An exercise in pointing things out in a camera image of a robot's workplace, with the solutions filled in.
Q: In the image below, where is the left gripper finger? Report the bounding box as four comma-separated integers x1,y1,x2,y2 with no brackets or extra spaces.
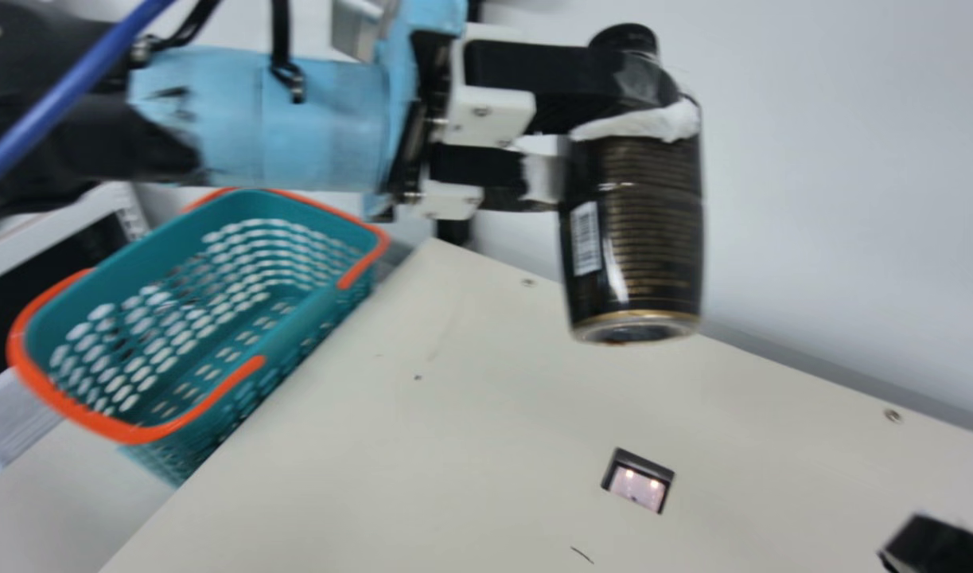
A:
446,38,703,148
418,135,570,222

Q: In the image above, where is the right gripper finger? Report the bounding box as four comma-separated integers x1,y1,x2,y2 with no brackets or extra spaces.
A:
878,513,973,573

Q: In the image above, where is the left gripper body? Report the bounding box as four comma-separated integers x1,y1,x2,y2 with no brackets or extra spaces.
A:
128,0,469,217

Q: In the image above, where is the dark coffee bottle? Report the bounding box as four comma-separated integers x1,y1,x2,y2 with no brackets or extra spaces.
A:
558,24,706,347

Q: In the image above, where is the teal shopping basket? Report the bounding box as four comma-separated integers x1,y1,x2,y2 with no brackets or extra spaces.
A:
6,187,391,486

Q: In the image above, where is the small square scanner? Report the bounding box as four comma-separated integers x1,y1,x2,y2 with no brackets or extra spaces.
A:
601,447,675,514

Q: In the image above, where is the black cable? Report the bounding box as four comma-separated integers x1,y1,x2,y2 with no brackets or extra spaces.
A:
270,0,307,104

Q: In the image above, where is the blue cable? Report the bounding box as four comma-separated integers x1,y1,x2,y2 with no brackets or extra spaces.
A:
0,0,177,196

